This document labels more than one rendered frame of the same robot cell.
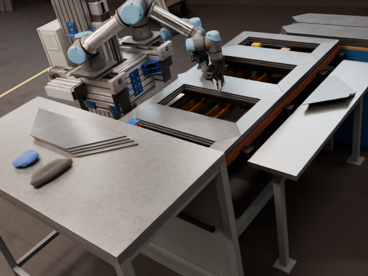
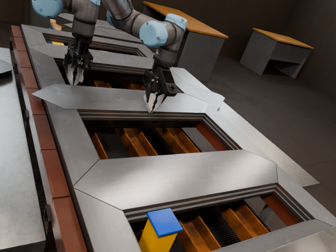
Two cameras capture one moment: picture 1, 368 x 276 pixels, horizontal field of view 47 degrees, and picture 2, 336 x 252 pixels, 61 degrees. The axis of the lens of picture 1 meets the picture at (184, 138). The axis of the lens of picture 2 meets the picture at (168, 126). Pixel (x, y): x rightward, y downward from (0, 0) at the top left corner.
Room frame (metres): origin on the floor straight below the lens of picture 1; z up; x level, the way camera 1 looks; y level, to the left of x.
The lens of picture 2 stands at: (2.06, 0.71, 1.34)
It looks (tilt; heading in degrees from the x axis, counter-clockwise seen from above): 28 degrees down; 276
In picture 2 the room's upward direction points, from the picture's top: 20 degrees clockwise
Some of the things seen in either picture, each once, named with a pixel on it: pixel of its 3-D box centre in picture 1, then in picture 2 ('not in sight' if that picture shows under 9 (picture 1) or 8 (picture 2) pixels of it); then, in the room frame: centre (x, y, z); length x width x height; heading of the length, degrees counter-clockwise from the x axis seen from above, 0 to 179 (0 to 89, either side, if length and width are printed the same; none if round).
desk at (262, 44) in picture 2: not in sight; (276, 55); (1.11, -6.16, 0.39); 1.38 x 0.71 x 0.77; 49
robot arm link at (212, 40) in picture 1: (213, 41); (172, 32); (2.27, -0.27, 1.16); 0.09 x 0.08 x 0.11; 77
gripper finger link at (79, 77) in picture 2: (203, 67); (79, 77); (2.55, -0.22, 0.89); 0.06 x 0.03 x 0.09; 135
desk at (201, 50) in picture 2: not in sight; (176, 41); (2.93, -3.89, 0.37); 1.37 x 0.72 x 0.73; 139
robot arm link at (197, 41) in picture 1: (196, 42); (153, 32); (2.31, -0.18, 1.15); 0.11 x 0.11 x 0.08; 77
